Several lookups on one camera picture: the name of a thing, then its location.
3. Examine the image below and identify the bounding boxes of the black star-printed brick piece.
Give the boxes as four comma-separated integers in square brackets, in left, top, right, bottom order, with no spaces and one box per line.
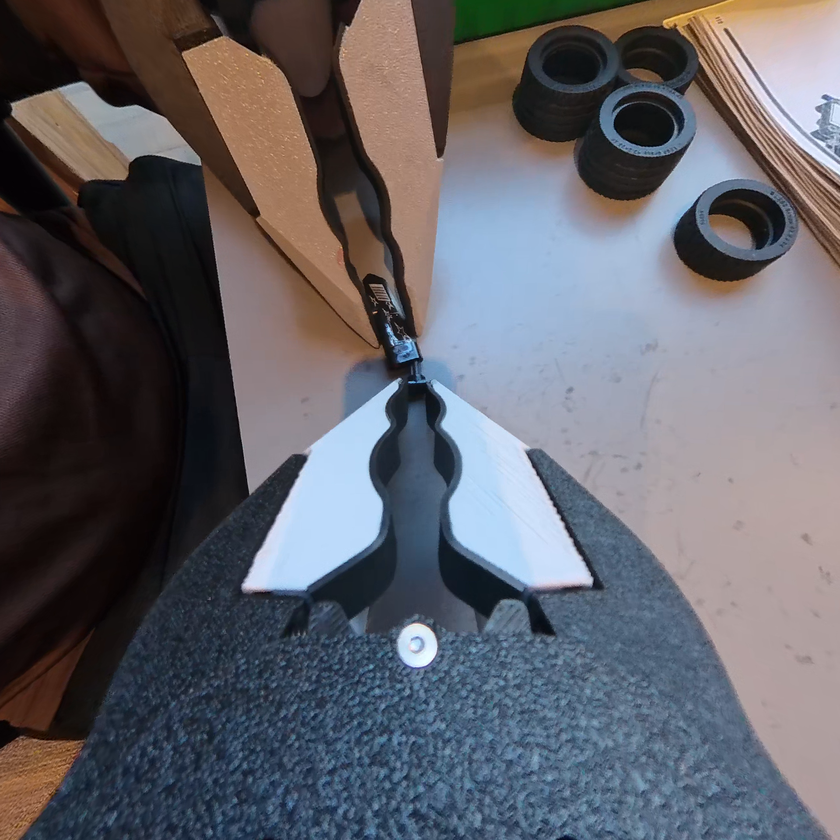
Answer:
[362,270,422,368]

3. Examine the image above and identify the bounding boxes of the green plastic bin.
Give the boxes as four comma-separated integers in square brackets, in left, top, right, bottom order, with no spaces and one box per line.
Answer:
[453,0,641,46]

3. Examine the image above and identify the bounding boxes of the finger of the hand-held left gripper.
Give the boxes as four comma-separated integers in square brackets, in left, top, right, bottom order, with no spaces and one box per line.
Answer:
[182,36,388,350]
[333,0,447,339]

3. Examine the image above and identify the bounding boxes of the person's black pants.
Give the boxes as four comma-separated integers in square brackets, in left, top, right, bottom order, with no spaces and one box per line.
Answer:
[79,154,250,736]

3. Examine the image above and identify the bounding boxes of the open toy instruction booklet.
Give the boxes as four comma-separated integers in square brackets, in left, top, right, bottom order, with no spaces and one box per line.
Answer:
[663,0,840,263]

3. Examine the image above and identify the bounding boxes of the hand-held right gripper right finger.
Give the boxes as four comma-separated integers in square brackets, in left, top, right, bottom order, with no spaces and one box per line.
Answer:
[425,379,596,634]

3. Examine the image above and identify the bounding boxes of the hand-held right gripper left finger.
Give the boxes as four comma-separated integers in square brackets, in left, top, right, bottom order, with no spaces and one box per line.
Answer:
[241,379,403,621]

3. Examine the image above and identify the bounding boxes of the black toy tire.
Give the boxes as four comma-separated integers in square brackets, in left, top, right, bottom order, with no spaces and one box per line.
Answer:
[617,26,700,96]
[674,178,799,282]
[513,26,621,142]
[574,84,697,201]

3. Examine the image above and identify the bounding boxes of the person's left forearm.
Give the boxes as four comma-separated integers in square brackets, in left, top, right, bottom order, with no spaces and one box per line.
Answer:
[0,0,152,106]

